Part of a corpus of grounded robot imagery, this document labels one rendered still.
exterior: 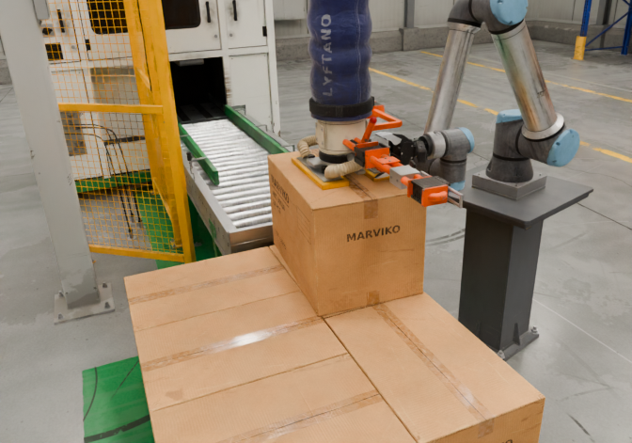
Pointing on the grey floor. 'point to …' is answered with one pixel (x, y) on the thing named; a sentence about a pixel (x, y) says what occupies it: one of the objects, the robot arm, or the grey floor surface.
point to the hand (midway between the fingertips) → (375, 156)
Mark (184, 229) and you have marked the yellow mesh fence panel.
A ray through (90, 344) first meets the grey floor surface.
